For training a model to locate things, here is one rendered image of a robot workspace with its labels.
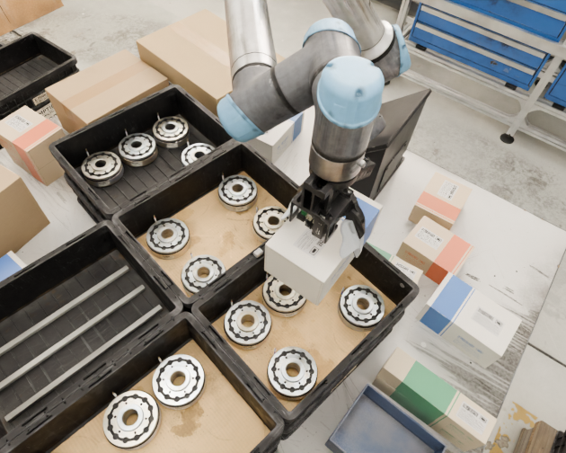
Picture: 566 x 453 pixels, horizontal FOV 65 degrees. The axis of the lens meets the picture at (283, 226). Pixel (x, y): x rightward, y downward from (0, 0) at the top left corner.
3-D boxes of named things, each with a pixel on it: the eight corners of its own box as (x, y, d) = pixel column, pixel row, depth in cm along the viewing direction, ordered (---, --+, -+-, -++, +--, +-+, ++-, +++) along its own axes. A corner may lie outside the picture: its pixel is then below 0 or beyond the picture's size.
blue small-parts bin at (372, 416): (323, 444, 97) (328, 439, 91) (361, 391, 104) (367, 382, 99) (402, 513, 91) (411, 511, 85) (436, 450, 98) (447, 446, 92)
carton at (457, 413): (376, 375, 101) (383, 367, 96) (390, 355, 103) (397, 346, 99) (473, 449, 93) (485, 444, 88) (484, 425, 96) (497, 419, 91)
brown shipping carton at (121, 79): (136, 87, 162) (125, 48, 149) (175, 117, 154) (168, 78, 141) (62, 128, 148) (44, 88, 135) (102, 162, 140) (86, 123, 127)
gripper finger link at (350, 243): (341, 274, 75) (322, 235, 71) (359, 251, 78) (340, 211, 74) (357, 278, 73) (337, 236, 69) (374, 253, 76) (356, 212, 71)
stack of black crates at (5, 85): (67, 110, 233) (32, 30, 196) (106, 135, 224) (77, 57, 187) (-1, 152, 213) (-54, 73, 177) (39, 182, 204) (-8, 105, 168)
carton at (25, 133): (1, 146, 132) (-11, 127, 126) (35, 124, 138) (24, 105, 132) (37, 170, 127) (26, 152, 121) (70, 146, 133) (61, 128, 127)
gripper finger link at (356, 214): (344, 237, 75) (325, 198, 71) (349, 231, 76) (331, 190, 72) (367, 241, 72) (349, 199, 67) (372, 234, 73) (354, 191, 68)
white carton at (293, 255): (322, 203, 92) (328, 174, 85) (372, 233, 88) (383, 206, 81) (263, 270, 82) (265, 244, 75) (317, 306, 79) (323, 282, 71)
